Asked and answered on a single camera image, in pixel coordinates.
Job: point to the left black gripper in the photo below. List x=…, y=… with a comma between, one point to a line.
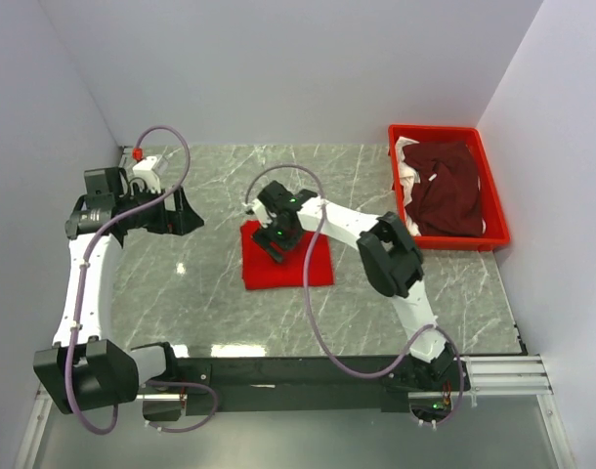
x=170, y=211

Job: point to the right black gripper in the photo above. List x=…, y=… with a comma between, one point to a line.
x=270, y=241

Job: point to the red t shirt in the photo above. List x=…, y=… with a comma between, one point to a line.
x=260, y=271

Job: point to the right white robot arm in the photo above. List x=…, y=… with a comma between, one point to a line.
x=391, y=261

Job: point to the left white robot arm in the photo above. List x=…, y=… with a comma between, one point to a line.
x=84, y=360

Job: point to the white pink t shirt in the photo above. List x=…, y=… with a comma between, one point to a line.
x=408, y=177

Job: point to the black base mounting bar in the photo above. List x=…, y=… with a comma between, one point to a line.
x=304, y=383

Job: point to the dark maroon t shirt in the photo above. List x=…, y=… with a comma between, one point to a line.
x=446, y=200

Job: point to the red plastic bin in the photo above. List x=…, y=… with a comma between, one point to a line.
x=496, y=234

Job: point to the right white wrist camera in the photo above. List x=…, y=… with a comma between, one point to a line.
x=256, y=210

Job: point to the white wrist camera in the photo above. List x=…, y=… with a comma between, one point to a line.
x=148, y=170
x=256, y=210

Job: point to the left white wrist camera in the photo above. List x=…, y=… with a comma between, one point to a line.
x=148, y=170

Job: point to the aluminium frame rail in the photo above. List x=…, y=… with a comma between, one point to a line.
x=494, y=376

